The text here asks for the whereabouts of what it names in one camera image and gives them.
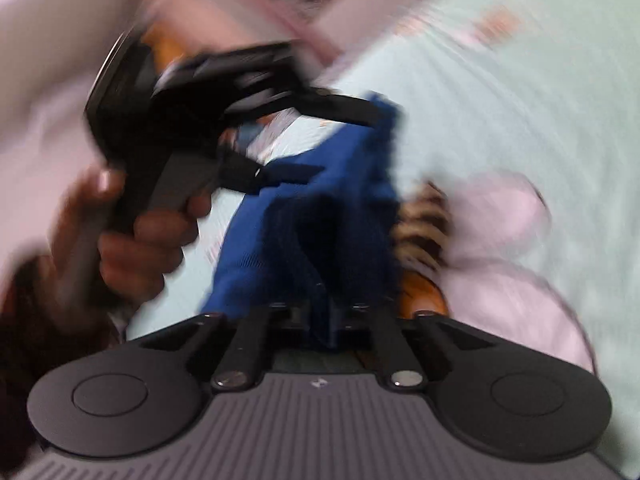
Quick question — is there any blue knit sweater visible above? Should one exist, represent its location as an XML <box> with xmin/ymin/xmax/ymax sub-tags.
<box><xmin>201</xmin><ymin>96</ymin><xmax>399</xmax><ymax>318</ymax></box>

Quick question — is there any red plaid sleeve forearm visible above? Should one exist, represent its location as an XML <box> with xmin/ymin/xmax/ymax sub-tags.
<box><xmin>1</xmin><ymin>255</ymin><xmax>118</xmax><ymax>476</ymax></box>

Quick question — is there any person left hand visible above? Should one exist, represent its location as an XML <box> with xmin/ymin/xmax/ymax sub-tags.
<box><xmin>42</xmin><ymin>168</ymin><xmax>212</xmax><ymax>333</ymax></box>

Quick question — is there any pink curtain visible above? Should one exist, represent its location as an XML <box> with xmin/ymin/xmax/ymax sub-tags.
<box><xmin>141</xmin><ymin>0</ymin><xmax>341</xmax><ymax>66</ymax></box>

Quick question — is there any bee pattern quilted bedspread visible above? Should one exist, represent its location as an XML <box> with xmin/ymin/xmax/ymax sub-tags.
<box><xmin>124</xmin><ymin>0</ymin><xmax>640</xmax><ymax>476</ymax></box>

